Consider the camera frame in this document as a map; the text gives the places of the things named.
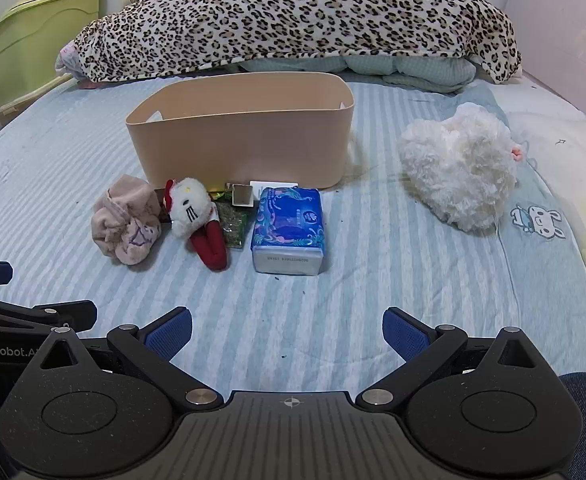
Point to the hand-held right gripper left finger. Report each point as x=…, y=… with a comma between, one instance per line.
x=170, y=334

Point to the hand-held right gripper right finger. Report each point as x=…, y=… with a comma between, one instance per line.
x=404, y=334

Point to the blue striped bed sheet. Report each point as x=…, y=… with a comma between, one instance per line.
x=353, y=270

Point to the beige crumpled cloth toy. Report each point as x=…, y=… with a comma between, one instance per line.
x=128, y=220

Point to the green patterned packet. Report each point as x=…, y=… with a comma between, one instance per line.
x=234, y=224

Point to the white cat plush toy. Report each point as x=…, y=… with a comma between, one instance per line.
x=189, y=205

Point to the small square metal mirror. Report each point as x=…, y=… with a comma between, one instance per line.
x=242, y=195

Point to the blue tissue pack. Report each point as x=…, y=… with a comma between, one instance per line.
x=288, y=225

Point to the white fluffy plush toy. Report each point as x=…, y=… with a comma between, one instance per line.
x=458, y=170

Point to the small white card box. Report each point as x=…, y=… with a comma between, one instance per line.
x=279, y=184

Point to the beige storage basket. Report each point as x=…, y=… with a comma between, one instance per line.
x=238, y=135

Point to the green plastic storage box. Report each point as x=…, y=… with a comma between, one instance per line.
x=33, y=40

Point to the white quilt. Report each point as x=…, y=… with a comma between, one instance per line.
x=580, y=170

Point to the teal folded quilt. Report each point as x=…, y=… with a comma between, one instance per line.
x=403, y=70

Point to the leopard print blanket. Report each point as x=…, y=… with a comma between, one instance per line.
x=293, y=10

